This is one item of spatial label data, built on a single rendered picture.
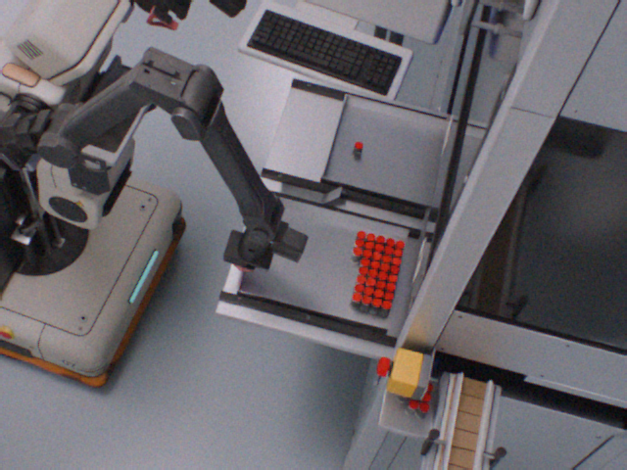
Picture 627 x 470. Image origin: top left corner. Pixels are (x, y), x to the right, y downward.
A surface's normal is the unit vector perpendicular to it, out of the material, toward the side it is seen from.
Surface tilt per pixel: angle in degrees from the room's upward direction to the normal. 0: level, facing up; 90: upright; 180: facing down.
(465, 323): 90
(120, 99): 92
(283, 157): 0
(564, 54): 90
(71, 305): 0
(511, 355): 90
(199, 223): 0
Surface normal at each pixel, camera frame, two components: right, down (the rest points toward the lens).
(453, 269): -0.24, 0.83
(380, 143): 0.10, -0.49
